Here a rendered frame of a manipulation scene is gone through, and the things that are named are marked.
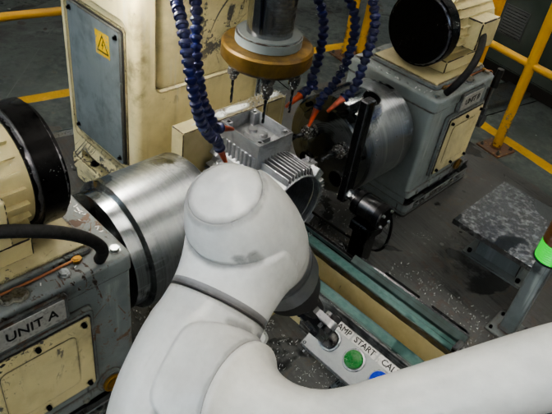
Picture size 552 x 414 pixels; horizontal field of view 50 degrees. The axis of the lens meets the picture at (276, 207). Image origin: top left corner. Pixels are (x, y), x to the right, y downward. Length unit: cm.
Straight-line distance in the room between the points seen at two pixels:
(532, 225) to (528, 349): 118
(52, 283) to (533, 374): 65
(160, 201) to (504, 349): 70
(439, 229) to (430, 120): 33
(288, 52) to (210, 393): 77
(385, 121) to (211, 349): 99
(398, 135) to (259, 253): 96
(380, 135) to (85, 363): 80
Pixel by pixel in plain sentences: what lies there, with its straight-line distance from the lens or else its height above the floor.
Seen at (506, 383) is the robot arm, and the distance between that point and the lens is 46.
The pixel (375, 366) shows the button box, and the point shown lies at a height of 107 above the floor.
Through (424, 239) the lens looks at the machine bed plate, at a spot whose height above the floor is 80.
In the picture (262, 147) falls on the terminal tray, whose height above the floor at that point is 114.
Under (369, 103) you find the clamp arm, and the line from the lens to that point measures 122.
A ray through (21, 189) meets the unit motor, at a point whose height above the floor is 130.
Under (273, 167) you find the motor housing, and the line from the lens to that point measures 123.
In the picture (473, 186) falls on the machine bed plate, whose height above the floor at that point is 80.
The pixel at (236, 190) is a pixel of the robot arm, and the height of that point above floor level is 149.
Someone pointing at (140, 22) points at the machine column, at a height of 134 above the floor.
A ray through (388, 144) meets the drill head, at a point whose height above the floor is 108.
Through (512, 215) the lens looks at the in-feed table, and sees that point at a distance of 164.
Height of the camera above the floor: 180
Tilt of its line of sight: 39 degrees down
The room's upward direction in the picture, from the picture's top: 9 degrees clockwise
